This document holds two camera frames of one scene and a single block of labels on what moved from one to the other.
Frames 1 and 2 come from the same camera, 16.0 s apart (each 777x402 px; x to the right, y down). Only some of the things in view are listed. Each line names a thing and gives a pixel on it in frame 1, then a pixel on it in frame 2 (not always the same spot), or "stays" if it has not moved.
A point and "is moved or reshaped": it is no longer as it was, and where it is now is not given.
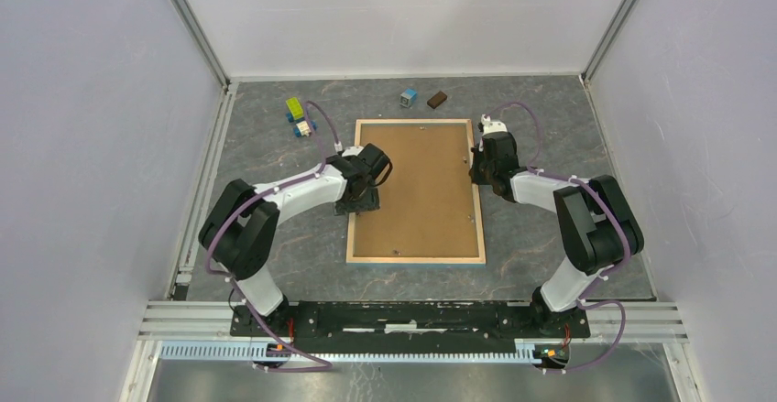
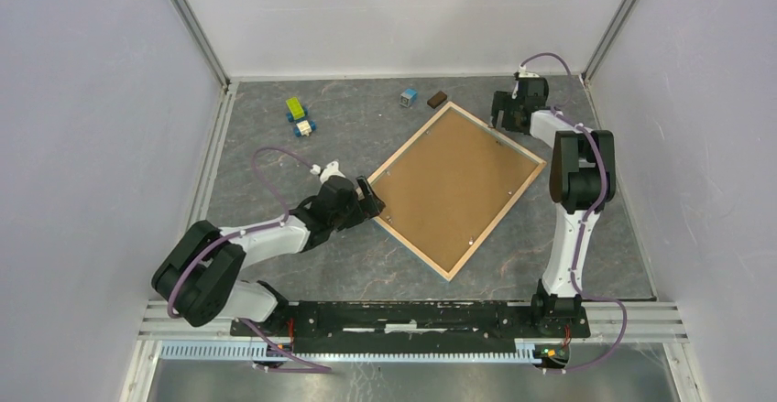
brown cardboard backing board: x=427 y=205 is moved or reshaped
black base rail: x=411 y=320 stays
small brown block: x=437 y=99 stays
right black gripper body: x=480 y=170 to x=504 y=102
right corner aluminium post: x=617 y=22 stays
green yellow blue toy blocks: x=296 y=112 stays
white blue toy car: x=304 y=127 stays
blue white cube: x=408 y=97 stays
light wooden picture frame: x=481 y=260 to x=510 y=201
